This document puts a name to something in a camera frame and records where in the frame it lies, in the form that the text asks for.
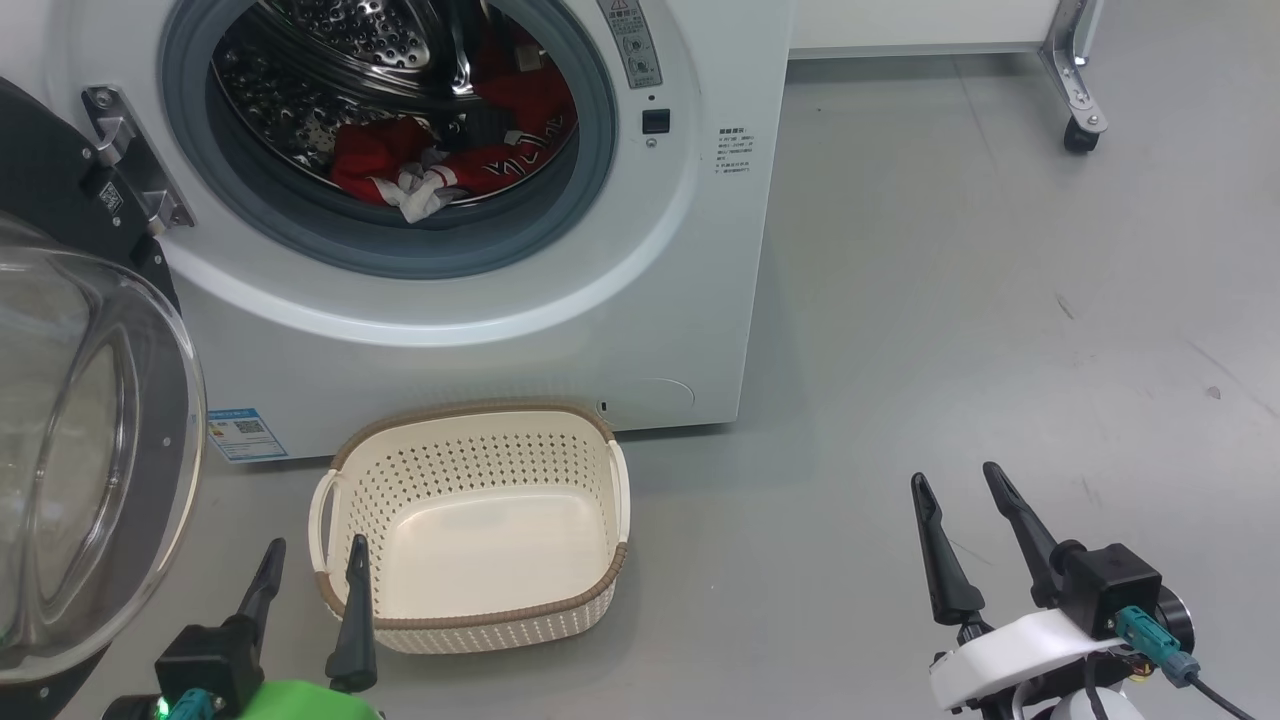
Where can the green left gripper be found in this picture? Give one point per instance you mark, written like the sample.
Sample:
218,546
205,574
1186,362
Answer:
300,702

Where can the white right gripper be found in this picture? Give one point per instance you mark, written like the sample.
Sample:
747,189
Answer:
1000,660

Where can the black glass washer door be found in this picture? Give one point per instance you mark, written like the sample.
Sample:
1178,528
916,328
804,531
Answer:
100,450

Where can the red white striped garment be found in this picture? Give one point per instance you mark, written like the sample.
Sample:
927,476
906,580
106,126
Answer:
370,160

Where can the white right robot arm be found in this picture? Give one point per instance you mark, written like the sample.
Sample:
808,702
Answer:
1095,708

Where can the cream perforated laundry basket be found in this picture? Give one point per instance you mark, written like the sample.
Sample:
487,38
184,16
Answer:
480,550

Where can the white front-load washing machine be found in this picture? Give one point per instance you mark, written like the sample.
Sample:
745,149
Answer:
650,300

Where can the metal door hinge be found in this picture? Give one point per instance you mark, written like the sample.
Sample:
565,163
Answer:
135,160

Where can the steel washing machine drum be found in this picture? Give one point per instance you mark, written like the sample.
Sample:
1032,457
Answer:
300,90

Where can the black door latch socket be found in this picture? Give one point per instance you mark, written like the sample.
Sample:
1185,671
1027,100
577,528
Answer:
656,121

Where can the blue energy label sticker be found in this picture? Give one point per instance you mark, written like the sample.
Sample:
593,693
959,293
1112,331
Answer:
245,435

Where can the black caster wheel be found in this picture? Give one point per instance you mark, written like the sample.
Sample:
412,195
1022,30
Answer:
1080,137

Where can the small printed text sticker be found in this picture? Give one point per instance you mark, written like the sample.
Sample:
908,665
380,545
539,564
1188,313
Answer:
735,150

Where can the white furniture panel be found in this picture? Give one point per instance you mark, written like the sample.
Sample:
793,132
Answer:
920,25

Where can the grey warning label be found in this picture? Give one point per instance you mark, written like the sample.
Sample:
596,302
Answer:
632,45

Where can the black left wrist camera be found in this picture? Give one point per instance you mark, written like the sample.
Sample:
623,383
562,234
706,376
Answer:
205,655

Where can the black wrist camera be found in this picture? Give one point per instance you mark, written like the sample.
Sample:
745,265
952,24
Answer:
205,655
1110,585

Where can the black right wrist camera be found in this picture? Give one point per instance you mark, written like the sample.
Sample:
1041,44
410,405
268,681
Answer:
1110,585

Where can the grey metal frame leg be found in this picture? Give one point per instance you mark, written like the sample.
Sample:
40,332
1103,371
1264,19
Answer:
1070,60

